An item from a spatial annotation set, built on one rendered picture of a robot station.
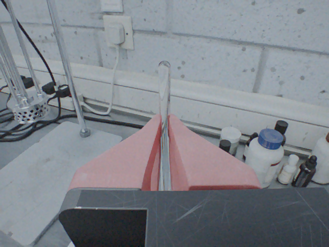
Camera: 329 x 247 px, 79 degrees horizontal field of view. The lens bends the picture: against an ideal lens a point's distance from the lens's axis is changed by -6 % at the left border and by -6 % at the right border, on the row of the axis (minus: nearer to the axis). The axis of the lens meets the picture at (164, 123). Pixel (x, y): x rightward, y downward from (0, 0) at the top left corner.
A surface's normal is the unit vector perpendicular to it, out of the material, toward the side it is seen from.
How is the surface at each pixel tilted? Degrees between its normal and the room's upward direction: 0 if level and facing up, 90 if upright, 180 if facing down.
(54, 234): 0
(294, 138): 90
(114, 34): 90
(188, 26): 90
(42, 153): 0
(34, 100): 0
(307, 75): 90
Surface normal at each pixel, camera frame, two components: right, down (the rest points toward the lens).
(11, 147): 0.00, -0.81
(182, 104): -0.39, 0.55
